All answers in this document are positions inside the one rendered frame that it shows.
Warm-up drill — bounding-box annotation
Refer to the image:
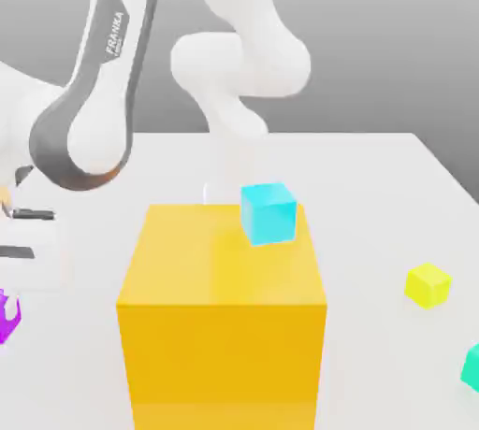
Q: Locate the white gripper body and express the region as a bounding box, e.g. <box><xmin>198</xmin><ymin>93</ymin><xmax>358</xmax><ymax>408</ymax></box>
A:
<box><xmin>0</xmin><ymin>219</ymin><xmax>69</xmax><ymax>292</ymax></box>

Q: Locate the small magenta cube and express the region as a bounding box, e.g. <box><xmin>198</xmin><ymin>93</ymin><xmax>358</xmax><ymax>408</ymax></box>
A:
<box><xmin>0</xmin><ymin>288</ymin><xmax>22</xmax><ymax>346</ymax></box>

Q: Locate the small cyan cube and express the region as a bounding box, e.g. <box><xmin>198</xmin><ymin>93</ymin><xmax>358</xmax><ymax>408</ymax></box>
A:
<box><xmin>239</xmin><ymin>181</ymin><xmax>299</xmax><ymax>248</ymax></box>

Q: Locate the small yellow cube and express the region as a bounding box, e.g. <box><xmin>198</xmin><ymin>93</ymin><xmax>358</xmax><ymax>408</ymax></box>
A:
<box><xmin>403</xmin><ymin>262</ymin><xmax>454</xmax><ymax>310</ymax></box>

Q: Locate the small teal cube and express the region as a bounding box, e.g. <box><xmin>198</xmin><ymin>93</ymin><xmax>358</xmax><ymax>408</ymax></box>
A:
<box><xmin>459</xmin><ymin>342</ymin><xmax>479</xmax><ymax>393</ymax></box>

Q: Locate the large orange box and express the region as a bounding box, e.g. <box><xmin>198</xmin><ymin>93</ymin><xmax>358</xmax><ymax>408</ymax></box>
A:
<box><xmin>115</xmin><ymin>203</ymin><xmax>328</xmax><ymax>430</ymax></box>

